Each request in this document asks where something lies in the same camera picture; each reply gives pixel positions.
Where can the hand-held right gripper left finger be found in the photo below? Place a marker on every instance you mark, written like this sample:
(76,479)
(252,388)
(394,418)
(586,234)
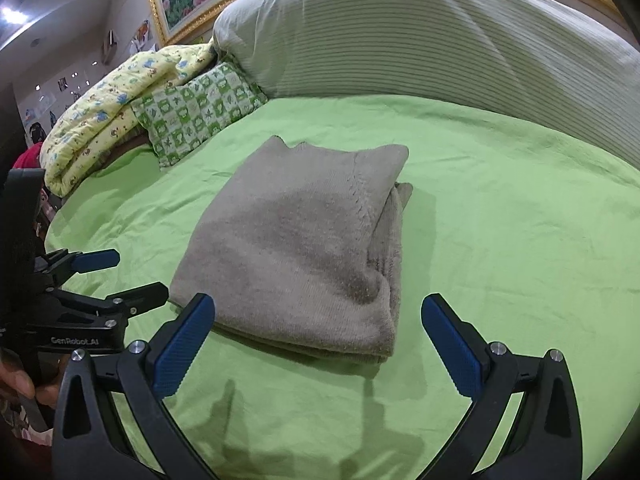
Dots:
(182,345)

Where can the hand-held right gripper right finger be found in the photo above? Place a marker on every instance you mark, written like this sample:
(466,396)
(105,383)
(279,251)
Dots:
(452,345)

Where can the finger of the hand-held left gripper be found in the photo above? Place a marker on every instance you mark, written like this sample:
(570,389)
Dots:
(97,260)
(140,296)

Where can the grey knit sweater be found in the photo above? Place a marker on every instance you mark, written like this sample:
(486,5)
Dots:
(300,240)

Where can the person's left hand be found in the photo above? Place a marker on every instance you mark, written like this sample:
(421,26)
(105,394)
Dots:
(20,385)

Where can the green bed sheet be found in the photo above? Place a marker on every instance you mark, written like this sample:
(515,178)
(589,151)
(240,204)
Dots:
(500,240)

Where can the red cloth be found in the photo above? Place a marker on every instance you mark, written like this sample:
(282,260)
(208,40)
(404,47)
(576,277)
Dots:
(29,156)

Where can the yellow printed blanket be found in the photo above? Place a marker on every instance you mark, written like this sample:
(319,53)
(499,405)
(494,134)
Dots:
(110,110)

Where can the green patterned pillow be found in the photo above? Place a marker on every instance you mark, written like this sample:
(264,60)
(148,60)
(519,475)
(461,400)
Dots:
(200,110)

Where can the ceiling light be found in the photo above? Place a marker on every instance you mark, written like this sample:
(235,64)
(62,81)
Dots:
(12,15)

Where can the grey striped pillow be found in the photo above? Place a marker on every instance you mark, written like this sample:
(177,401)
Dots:
(425,35)

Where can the small wall picture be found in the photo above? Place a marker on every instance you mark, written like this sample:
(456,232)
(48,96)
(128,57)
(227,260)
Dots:
(35,132)
(141,36)
(62,84)

